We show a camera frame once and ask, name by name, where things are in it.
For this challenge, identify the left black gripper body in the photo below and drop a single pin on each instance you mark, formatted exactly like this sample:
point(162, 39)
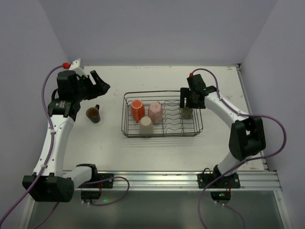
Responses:
point(89, 86)

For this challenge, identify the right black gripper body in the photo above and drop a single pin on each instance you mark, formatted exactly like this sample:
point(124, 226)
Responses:
point(189, 99)

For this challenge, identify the small olive green cup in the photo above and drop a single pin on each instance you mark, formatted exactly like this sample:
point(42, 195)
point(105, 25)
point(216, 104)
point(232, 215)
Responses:
point(187, 113)

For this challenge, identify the dark brown ceramic mug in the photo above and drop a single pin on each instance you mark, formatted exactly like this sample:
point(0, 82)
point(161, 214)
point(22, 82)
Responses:
point(93, 114)

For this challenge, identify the orange ceramic mug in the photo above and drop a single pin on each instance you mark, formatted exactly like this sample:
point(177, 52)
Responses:
point(137, 110)

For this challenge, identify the beige plastic tumbler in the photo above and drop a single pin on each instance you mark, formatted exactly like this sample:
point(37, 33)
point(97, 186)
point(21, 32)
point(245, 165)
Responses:
point(146, 126)

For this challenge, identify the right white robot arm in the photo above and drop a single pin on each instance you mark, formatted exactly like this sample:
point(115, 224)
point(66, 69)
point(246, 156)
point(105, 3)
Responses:
point(247, 137)

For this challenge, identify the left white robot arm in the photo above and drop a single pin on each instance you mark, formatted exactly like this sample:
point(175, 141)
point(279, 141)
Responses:
point(61, 113)

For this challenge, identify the pink faceted ceramic mug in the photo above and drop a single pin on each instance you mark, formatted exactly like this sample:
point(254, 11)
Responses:
point(155, 112)

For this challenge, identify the right black controller box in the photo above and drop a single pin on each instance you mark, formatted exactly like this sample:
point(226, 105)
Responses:
point(222, 197)

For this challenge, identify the black controller box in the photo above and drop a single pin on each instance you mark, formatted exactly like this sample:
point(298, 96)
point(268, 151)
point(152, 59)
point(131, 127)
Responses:
point(90, 195)
point(222, 197)

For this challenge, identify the left black controller box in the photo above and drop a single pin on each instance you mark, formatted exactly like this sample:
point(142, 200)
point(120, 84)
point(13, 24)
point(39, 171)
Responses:
point(90, 195)

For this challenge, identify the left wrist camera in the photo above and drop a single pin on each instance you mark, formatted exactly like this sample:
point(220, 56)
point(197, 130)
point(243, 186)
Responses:
point(78, 67)

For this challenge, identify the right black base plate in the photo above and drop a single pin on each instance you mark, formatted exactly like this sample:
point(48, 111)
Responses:
point(208, 179)

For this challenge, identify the aluminium mounting rail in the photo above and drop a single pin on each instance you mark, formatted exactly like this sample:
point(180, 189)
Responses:
point(152, 181)

